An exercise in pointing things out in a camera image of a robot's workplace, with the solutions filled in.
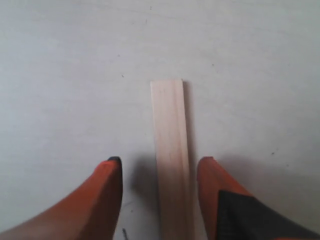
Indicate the light wooden slat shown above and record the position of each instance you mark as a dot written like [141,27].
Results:
[172,160]

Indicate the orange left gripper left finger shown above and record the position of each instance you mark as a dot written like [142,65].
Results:
[90,212]

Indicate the orange black-padded left gripper right finger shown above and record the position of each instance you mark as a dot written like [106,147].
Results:
[230,212]

